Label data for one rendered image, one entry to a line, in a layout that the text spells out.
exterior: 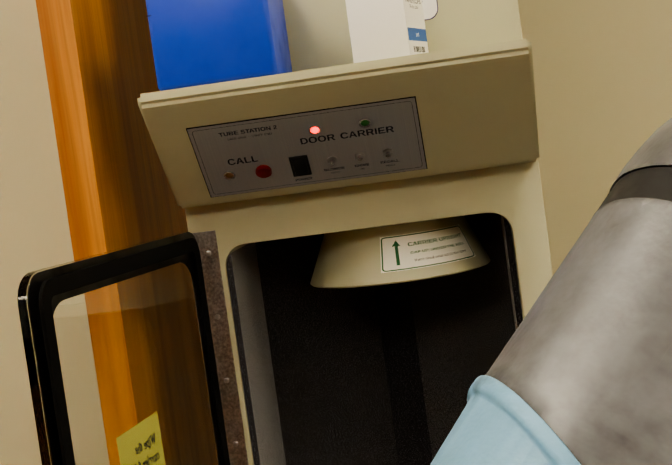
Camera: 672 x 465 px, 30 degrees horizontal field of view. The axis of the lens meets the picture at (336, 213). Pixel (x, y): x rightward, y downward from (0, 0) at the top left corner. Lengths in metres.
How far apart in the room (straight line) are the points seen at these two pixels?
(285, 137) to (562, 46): 0.58
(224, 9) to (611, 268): 0.67
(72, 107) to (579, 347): 0.74
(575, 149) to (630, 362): 1.18
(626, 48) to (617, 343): 1.19
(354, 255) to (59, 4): 0.35
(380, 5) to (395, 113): 0.09
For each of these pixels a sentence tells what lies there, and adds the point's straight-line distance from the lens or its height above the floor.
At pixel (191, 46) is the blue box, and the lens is 1.03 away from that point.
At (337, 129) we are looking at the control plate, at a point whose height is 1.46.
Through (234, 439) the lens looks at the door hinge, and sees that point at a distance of 1.17.
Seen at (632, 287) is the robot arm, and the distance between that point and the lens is 0.40.
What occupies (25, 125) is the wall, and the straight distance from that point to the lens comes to 1.64.
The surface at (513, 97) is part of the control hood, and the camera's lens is 1.04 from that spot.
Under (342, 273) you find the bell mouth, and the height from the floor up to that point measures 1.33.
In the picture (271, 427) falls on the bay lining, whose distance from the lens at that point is 1.25.
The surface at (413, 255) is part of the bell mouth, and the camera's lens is 1.14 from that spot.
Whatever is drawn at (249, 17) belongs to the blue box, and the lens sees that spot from 1.03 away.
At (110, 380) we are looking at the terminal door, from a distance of 0.95.
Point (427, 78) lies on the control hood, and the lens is 1.01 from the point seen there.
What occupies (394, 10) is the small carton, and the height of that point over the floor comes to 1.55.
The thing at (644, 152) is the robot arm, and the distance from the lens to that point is 0.44.
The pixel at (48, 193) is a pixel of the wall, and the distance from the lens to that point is 1.64.
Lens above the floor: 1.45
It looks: 3 degrees down
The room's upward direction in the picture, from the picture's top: 8 degrees counter-clockwise
